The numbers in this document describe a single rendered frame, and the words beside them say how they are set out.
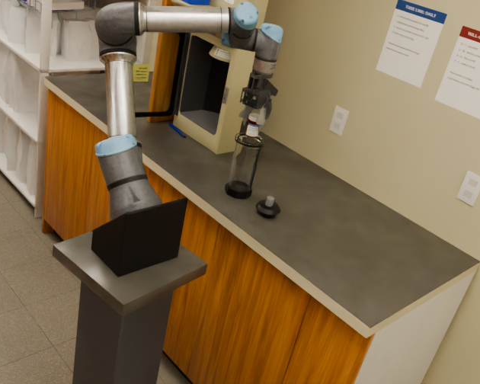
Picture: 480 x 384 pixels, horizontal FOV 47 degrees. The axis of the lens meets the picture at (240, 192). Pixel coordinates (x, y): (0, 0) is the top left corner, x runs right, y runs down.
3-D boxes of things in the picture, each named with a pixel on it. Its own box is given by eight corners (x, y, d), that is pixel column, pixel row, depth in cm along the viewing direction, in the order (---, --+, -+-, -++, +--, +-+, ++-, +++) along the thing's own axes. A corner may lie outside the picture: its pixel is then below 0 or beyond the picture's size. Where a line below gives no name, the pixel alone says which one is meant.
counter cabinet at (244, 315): (139, 208, 367) (158, 77, 326) (395, 433, 246) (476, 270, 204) (42, 232, 323) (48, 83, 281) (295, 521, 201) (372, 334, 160)
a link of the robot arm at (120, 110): (101, 185, 163) (93, 8, 169) (107, 191, 178) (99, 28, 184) (143, 183, 165) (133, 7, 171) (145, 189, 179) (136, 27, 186)
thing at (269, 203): (283, 214, 203) (287, 199, 200) (270, 222, 196) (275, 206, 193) (262, 203, 207) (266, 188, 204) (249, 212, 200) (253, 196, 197)
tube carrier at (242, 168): (257, 191, 213) (270, 140, 203) (242, 200, 204) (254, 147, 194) (234, 180, 217) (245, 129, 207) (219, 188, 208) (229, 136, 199)
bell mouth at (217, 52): (231, 49, 246) (234, 37, 244) (258, 63, 236) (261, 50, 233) (200, 50, 235) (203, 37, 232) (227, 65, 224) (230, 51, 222)
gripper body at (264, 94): (238, 104, 191) (245, 69, 185) (251, 100, 197) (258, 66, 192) (257, 111, 187) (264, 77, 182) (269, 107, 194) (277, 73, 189)
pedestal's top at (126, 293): (122, 316, 146) (123, 305, 144) (52, 255, 162) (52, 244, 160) (206, 273, 169) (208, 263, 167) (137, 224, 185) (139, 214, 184)
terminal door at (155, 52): (172, 116, 252) (186, 27, 234) (108, 118, 235) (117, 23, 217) (171, 115, 253) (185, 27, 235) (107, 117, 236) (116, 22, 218)
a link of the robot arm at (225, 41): (226, 12, 175) (260, 19, 176) (223, 27, 186) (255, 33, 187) (222, 36, 174) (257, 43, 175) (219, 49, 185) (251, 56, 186)
